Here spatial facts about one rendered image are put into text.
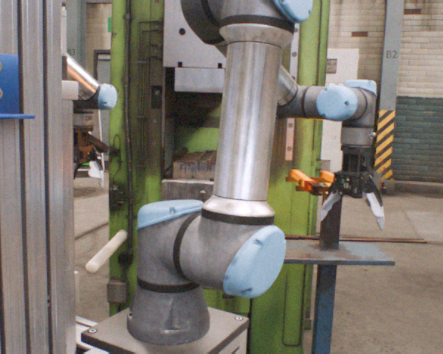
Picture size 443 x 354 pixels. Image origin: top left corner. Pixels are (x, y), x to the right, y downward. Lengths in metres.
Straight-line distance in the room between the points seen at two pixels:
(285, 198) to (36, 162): 1.49
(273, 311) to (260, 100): 1.65
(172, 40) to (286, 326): 1.36
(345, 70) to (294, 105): 6.07
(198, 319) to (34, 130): 0.41
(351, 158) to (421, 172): 6.78
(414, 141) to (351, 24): 2.03
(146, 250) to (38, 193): 0.20
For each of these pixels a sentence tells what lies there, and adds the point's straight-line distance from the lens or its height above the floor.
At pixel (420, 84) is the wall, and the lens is 7.85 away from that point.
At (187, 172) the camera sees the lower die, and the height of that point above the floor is 0.94.
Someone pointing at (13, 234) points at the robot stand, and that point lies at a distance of 0.77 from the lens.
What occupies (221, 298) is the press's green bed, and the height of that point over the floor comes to 0.43.
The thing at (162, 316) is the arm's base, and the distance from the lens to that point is 0.83.
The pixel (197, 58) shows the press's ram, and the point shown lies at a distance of 1.96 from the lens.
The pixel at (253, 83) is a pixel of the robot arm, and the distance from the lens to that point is 0.72.
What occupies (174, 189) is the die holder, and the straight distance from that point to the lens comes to 1.93.
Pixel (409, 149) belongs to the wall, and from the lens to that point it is 7.85.
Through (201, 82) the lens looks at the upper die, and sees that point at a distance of 1.95.
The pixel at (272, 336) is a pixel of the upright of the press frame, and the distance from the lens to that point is 2.33.
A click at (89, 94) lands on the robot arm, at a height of 1.24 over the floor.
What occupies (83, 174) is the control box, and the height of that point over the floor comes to 0.94.
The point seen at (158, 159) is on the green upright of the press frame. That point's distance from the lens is 2.13.
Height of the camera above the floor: 1.22
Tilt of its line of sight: 8 degrees down
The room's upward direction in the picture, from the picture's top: 2 degrees clockwise
